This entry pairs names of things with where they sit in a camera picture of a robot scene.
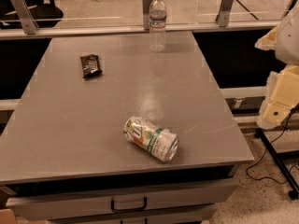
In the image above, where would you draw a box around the clear plastic water bottle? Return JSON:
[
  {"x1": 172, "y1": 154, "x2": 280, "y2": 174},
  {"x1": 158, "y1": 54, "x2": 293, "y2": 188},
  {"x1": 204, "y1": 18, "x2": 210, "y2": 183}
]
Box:
[{"x1": 149, "y1": 0, "x2": 167, "y2": 52}]

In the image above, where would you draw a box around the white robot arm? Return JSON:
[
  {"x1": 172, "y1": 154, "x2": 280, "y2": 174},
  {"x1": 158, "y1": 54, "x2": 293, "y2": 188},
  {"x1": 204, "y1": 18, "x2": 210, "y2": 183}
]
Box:
[{"x1": 254, "y1": 7, "x2": 299, "y2": 130}]

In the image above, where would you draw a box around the white green soda can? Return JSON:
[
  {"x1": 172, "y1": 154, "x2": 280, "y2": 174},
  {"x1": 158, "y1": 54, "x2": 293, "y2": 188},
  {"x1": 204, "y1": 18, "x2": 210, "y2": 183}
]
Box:
[{"x1": 123, "y1": 116, "x2": 178, "y2": 162}]

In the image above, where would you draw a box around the black snack packet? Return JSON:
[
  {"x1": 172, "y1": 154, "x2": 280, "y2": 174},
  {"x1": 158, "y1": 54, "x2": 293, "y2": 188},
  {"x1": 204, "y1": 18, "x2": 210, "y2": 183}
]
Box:
[{"x1": 80, "y1": 54, "x2": 102, "y2": 78}]

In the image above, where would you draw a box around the glass barrier panel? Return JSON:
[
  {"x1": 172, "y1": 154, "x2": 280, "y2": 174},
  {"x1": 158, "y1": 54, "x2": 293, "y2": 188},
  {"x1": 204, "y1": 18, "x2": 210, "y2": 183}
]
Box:
[{"x1": 36, "y1": 0, "x2": 293, "y2": 28}]

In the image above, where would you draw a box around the black stand base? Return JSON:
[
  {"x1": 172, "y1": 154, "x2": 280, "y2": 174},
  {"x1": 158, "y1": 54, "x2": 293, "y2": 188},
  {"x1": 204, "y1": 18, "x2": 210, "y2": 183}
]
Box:
[{"x1": 254, "y1": 128, "x2": 299, "y2": 200}]

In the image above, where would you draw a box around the black office chair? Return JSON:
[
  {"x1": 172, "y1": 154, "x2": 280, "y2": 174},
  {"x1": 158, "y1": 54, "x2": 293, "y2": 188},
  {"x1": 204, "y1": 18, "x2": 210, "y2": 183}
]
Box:
[{"x1": 0, "y1": 0, "x2": 64, "y2": 29}]

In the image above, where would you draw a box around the grey cabinet drawer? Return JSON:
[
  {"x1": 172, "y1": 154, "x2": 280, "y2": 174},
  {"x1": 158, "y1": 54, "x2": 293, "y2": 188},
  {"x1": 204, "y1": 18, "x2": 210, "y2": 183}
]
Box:
[{"x1": 7, "y1": 178, "x2": 238, "y2": 220}]

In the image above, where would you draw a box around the black drawer handle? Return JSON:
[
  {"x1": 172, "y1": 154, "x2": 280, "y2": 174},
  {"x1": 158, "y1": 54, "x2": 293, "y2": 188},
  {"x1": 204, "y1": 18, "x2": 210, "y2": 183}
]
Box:
[{"x1": 110, "y1": 197, "x2": 148, "y2": 214}]

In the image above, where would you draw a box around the middle metal bracket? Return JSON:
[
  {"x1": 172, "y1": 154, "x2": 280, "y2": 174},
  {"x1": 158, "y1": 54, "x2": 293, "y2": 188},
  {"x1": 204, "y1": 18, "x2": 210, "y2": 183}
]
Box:
[{"x1": 142, "y1": 0, "x2": 152, "y2": 30}]

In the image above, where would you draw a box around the metal bracket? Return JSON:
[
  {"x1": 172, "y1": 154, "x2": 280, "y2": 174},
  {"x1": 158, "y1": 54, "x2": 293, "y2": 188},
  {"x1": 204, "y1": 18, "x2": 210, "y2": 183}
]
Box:
[
  {"x1": 216, "y1": 0, "x2": 234, "y2": 27},
  {"x1": 10, "y1": 0, "x2": 38, "y2": 35},
  {"x1": 142, "y1": 0, "x2": 152, "y2": 30}
]

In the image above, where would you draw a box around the right metal bracket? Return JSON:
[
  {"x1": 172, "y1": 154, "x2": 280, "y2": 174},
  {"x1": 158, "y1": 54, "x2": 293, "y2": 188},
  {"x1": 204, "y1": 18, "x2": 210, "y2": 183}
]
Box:
[{"x1": 216, "y1": 0, "x2": 234, "y2": 27}]

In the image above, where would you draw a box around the left metal bracket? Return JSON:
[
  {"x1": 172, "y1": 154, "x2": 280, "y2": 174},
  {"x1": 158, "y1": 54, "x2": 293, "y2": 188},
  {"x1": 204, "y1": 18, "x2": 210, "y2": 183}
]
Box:
[{"x1": 10, "y1": 0, "x2": 38, "y2": 35}]

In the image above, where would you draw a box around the black cable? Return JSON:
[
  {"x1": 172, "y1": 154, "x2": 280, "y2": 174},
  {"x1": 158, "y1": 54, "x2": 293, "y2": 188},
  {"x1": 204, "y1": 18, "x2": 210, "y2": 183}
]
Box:
[{"x1": 245, "y1": 105, "x2": 299, "y2": 185}]

